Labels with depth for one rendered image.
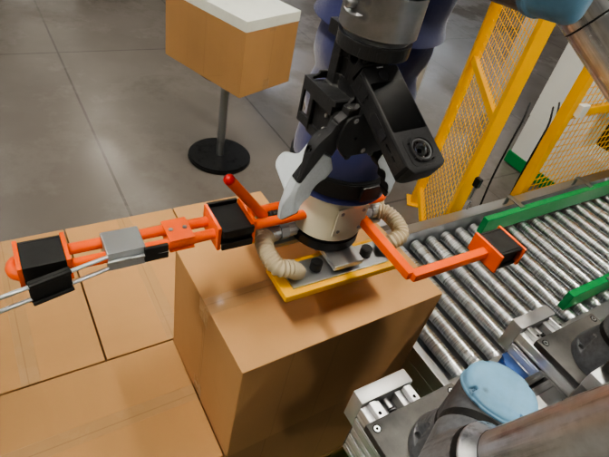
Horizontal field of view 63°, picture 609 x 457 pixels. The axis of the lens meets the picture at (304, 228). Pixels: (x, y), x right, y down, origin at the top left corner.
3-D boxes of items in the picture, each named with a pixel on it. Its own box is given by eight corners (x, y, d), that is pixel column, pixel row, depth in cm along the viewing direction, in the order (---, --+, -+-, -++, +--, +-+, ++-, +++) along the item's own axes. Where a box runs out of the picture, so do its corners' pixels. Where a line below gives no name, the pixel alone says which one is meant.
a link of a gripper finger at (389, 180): (381, 160, 65) (363, 112, 58) (410, 186, 61) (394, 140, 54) (362, 173, 65) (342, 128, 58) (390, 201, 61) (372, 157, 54)
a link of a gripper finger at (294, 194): (262, 193, 58) (314, 132, 56) (285, 226, 54) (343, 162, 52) (244, 184, 56) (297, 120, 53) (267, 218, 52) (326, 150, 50)
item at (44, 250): (66, 250, 94) (62, 231, 91) (74, 278, 89) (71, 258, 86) (16, 261, 90) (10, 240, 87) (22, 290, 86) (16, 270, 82)
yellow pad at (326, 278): (382, 239, 130) (388, 225, 126) (405, 267, 124) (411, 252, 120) (265, 271, 114) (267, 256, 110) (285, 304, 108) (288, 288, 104)
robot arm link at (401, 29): (449, 2, 43) (374, 0, 40) (430, 53, 46) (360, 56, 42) (397, -27, 48) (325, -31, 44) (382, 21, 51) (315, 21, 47)
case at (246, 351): (331, 286, 184) (359, 203, 158) (398, 374, 161) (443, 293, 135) (172, 341, 154) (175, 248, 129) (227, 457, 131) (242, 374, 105)
